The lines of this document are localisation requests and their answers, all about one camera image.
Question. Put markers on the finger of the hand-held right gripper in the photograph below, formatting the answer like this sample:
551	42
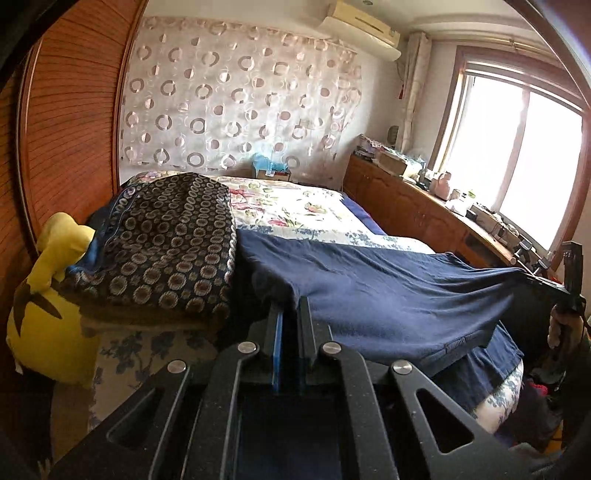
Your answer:
538	272

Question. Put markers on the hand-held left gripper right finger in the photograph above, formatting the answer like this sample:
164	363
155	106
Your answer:
307	341

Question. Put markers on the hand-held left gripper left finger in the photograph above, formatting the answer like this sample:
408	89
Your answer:
277	350

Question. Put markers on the navy printed T-shirt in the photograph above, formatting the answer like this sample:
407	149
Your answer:
369	295

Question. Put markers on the person's right hand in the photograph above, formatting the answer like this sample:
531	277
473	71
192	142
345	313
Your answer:
556	330

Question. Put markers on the window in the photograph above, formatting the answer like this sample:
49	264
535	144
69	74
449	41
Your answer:
508	147

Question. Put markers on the pink bottle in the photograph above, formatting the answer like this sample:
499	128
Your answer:
442	185

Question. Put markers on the floral blanket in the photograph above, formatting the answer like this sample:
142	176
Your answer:
286	207

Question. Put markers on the dark blue blanket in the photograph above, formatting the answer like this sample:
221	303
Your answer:
364	217

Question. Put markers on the long wooden cabinet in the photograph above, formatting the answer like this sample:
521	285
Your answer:
406	203

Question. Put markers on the clear plastic bag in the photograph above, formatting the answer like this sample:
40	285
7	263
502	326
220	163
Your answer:
417	158

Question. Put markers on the small cardboard box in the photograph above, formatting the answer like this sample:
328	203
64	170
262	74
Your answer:
274	175

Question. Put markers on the flat cardboard box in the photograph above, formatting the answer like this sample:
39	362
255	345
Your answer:
392	162

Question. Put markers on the blue plastic bag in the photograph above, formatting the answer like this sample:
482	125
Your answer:
268	162

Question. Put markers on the dark oval object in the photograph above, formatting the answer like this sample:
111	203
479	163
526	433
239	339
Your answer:
393	134

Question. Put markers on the stack of papers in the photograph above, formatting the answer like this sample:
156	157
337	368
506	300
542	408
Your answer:
371	146

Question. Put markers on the patterned window drape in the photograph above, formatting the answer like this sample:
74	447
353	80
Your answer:
415	92

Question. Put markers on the yellow plush toy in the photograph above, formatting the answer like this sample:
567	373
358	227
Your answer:
51	332

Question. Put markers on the sheer circle-patterned curtain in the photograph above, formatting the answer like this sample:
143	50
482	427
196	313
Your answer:
231	92

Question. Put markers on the wooden slatted wardrobe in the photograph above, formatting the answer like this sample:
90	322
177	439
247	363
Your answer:
69	138

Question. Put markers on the wall air conditioner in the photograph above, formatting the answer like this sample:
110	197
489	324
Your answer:
364	34

